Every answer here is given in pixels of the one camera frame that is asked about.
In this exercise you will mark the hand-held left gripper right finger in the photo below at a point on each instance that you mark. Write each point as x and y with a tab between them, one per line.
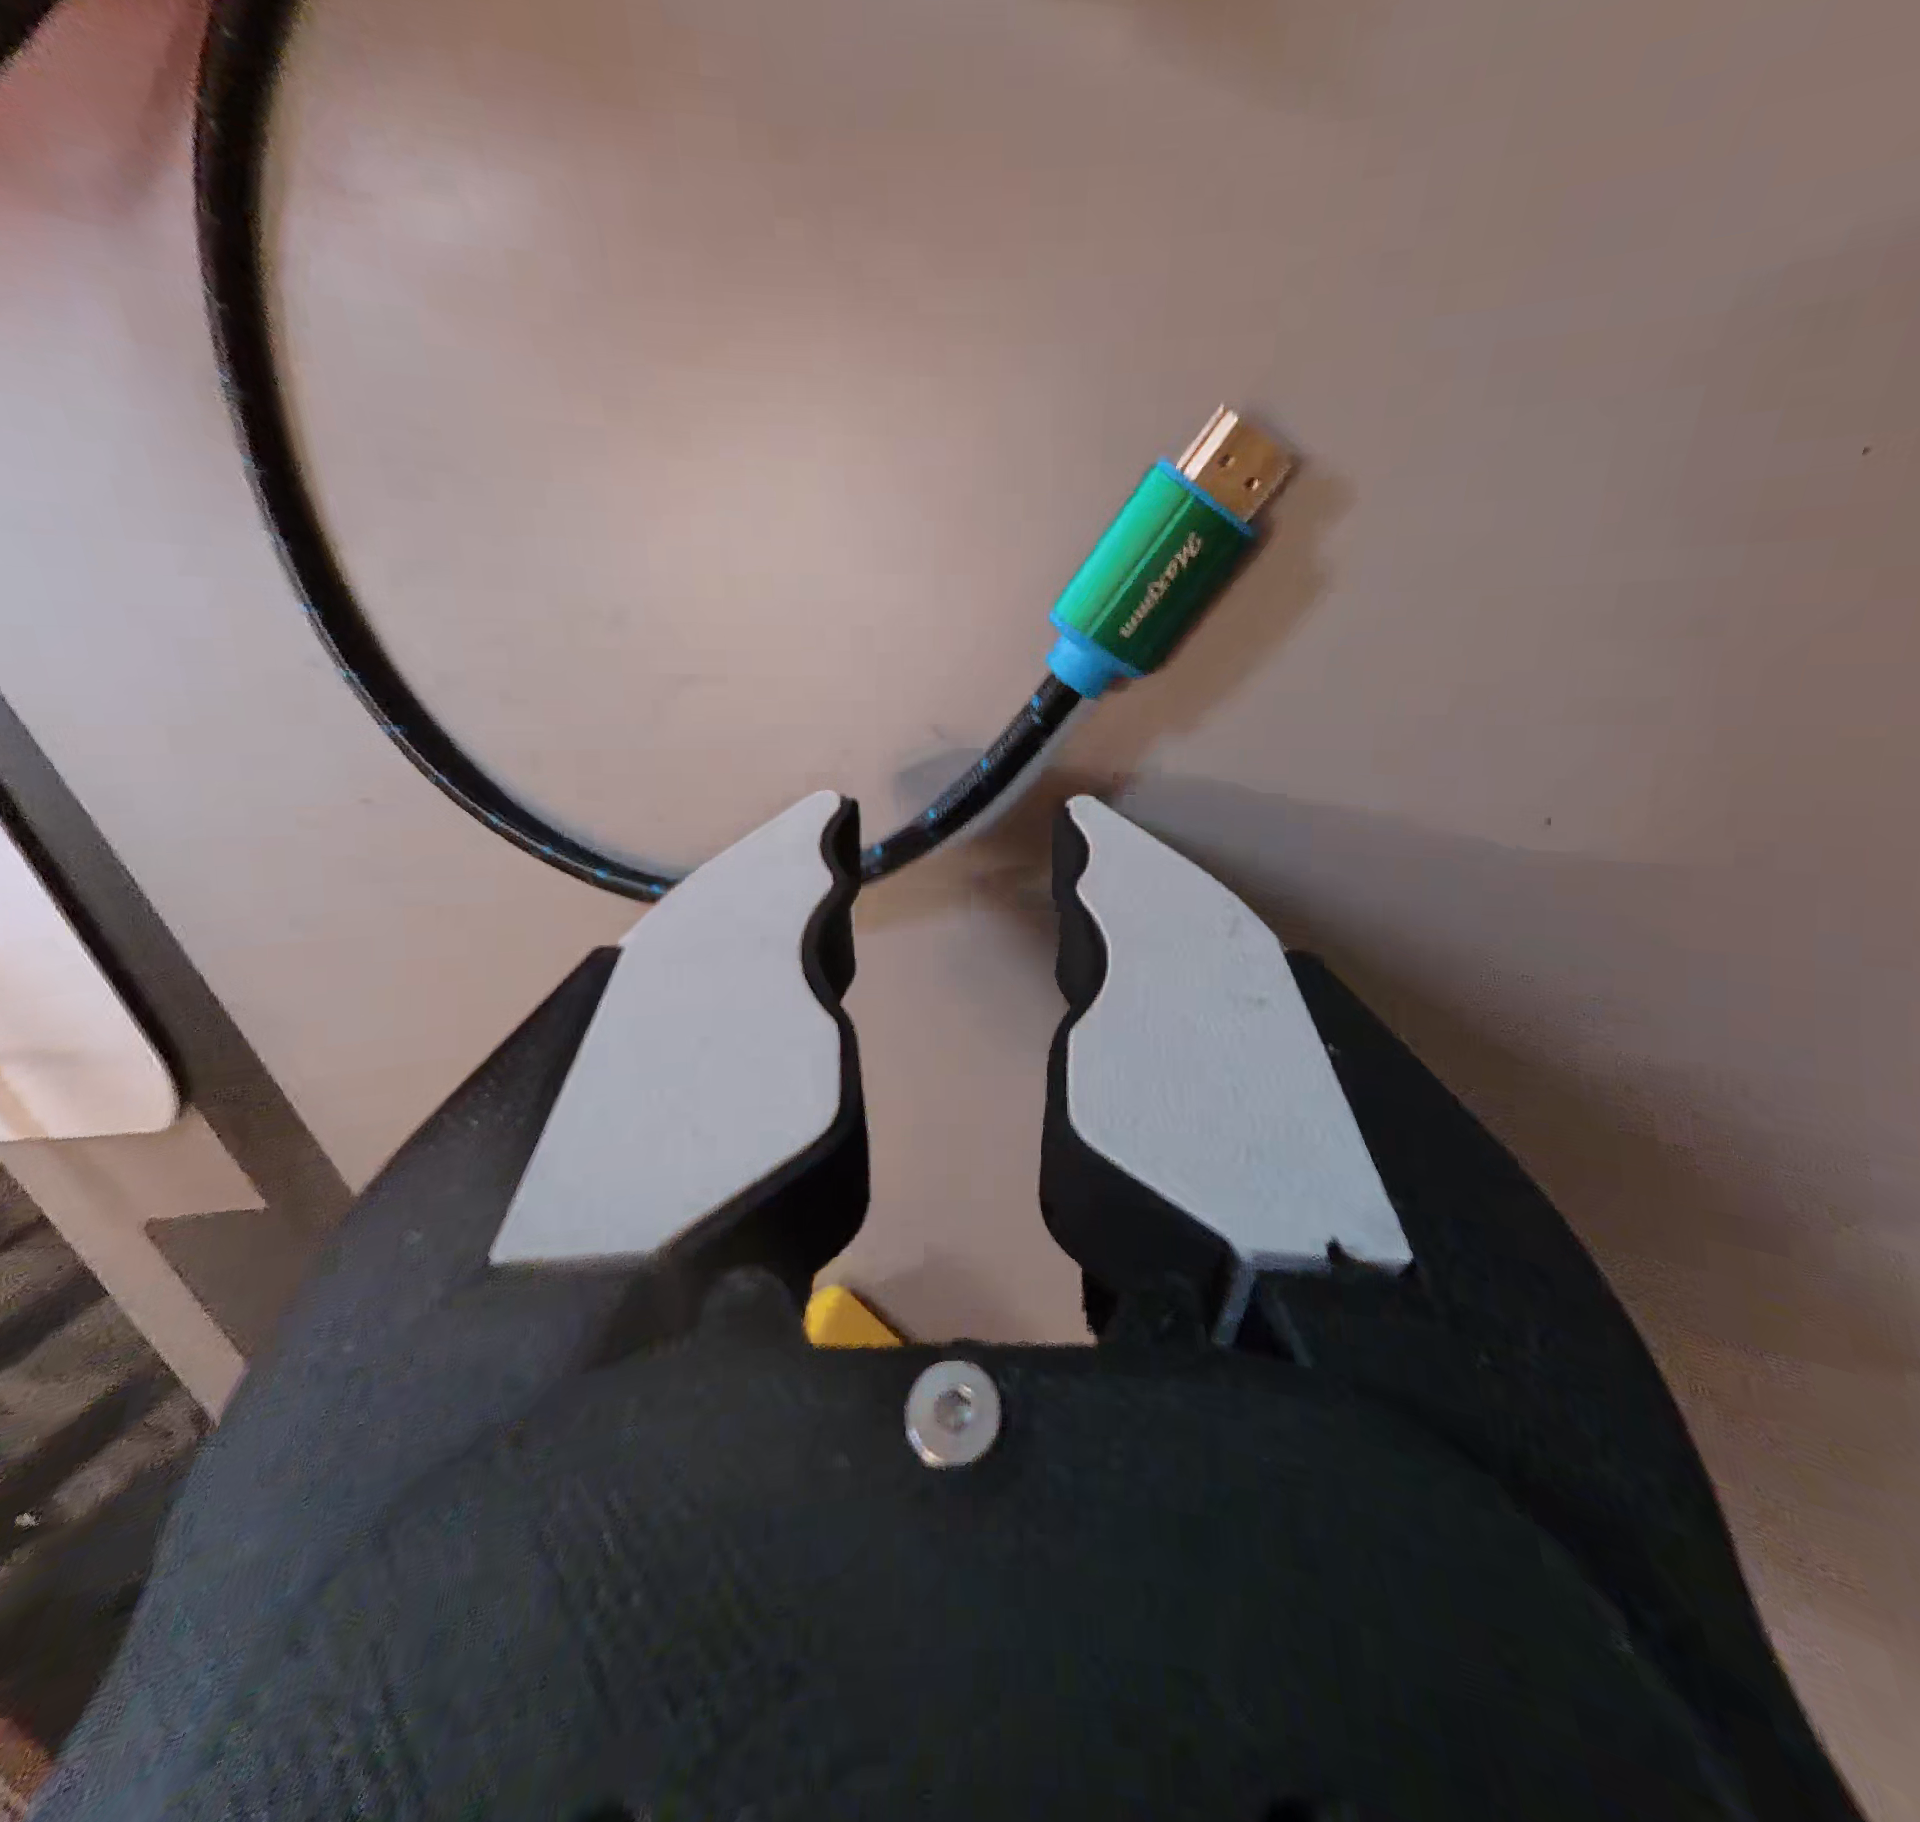
1214	1073

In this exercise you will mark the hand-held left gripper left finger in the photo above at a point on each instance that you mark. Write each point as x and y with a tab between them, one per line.
690	1043

